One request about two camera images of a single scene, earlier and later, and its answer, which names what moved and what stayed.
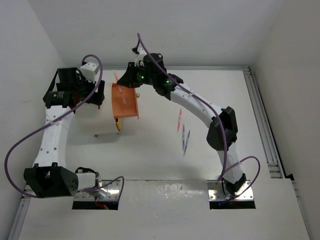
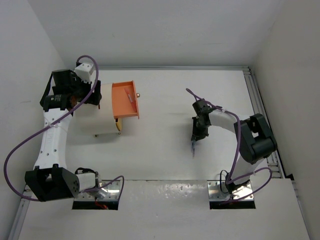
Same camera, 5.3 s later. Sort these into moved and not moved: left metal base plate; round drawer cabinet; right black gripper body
Moved: right black gripper body
Not moved: left metal base plate; round drawer cabinet
